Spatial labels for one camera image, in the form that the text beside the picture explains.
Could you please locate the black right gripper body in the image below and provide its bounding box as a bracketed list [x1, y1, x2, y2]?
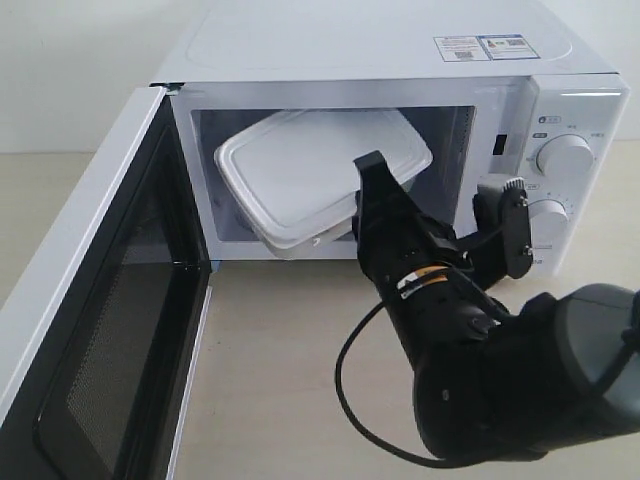
[356, 214, 505, 370]

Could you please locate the white plastic lidded container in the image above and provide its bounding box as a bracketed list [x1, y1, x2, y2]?
[214, 109, 433, 260]

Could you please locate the white microwave door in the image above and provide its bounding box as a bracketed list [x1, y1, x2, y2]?
[1, 85, 211, 479]

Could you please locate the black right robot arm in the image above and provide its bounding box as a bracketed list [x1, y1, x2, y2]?
[353, 151, 639, 469]

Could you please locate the white Midea microwave oven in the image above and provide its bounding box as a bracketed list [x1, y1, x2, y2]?
[153, 1, 630, 275]

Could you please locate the white lower timer knob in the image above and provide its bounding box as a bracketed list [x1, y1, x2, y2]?
[529, 199, 568, 238]

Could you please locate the white upper power knob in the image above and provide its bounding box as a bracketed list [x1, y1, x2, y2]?
[536, 134, 595, 179]

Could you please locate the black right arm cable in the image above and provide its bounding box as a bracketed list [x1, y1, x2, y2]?
[334, 302, 451, 464]

